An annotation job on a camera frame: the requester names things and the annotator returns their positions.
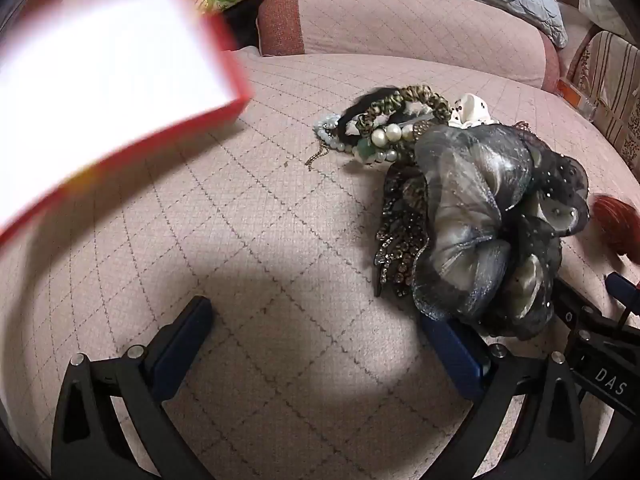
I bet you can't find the large white pearl bracelet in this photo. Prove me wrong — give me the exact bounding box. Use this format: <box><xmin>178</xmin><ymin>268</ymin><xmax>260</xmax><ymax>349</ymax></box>
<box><xmin>350</xmin><ymin>122</ymin><xmax>419</xmax><ymax>166</ymax></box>

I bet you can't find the small orange box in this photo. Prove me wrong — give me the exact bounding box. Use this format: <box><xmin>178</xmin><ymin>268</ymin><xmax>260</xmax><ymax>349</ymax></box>
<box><xmin>555</xmin><ymin>78</ymin><xmax>597</xmax><ymax>122</ymax></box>

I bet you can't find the black dotted organza scrunchie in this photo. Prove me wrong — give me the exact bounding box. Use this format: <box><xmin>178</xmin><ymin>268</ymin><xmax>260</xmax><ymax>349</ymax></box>
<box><xmin>492</xmin><ymin>132</ymin><xmax>592</xmax><ymax>339</ymax></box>

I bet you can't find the grey organza scrunchie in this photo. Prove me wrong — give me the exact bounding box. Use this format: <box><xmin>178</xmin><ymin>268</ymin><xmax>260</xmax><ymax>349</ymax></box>
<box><xmin>411</xmin><ymin>124</ymin><xmax>538</xmax><ymax>322</ymax></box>

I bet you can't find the striped beige cushion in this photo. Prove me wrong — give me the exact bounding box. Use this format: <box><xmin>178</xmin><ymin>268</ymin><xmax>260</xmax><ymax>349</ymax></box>
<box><xmin>566</xmin><ymin>30</ymin><xmax>640</xmax><ymax>167</ymax></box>

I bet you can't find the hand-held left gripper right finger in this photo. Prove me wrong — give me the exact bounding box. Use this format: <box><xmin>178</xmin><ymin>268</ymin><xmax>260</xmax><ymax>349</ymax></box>
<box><xmin>419</xmin><ymin>316</ymin><xmax>588</xmax><ymax>480</ymax></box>

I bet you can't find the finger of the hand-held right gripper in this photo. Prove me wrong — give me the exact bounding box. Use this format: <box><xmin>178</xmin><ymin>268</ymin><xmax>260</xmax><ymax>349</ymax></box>
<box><xmin>552</xmin><ymin>276</ymin><xmax>609</xmax><ymax>334</ymax></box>
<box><xmin>605</xmin><ymin>271</ymin><xmax>640</xmax><ymax>314</ymax></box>

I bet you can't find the rhinestone feather hair clip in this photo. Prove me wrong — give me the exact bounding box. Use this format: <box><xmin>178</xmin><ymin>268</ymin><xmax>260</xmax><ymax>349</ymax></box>
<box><xmin>372</xmin><ymin>164</ymin><xmax>432</xmax><ymax>299</ymax></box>

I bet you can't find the pale blue bead bracelet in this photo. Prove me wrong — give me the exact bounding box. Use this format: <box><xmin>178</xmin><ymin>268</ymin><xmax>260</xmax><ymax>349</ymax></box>
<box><xmin>305</xmin><ymin>114</ymin><xmax>352</xmax><ymax>172</ymax></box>

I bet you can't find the pink quilted bed sheet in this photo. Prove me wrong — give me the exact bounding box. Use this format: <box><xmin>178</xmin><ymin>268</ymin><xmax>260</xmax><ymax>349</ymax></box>
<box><xmin>0</xmin><ymin>45</ymin><xmax>640</xmax><ymax>480</ymax></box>

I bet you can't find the white polka dot scrunchie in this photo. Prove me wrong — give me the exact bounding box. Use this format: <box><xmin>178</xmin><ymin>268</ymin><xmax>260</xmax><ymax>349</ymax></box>
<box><xmin>446</xmin><ymin>92</ymin><xmax>497</xmax><ymax>129</ymax></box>

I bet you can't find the leopard print scrunchie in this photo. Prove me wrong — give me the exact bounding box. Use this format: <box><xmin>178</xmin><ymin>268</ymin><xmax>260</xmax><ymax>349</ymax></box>
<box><xmin>354</xmin><ymin>85</ymin><xmax>454</xmax><ymax>134</ymax></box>

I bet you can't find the red hair accessory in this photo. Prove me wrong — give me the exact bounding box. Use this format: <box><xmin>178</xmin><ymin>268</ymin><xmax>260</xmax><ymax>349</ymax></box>
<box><xmin>589</xmin><ymin>195</ymin><xmax>640</xmax><ymax>259</ymax></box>

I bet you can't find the pink bolster pillow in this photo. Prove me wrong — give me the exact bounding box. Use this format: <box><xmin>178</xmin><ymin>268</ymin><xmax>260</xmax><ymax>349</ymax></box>
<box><xmin>256</xmin><ymin>0</ymin><xmax>562</xmax><ymax>92</ymax></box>

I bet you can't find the red box with white inside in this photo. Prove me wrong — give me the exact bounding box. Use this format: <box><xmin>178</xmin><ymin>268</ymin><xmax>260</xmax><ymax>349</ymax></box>
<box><xmin>0</xmin><ymin>0</ymin><xmax>254</xmax><ymax>250</ymax></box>

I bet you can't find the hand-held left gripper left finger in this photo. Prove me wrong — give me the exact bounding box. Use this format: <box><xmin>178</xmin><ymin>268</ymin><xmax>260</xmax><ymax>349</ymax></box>
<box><xmin>51</xmin><ymin>296</ymin><xmax>216</xmax><ymax>480</ymax></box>

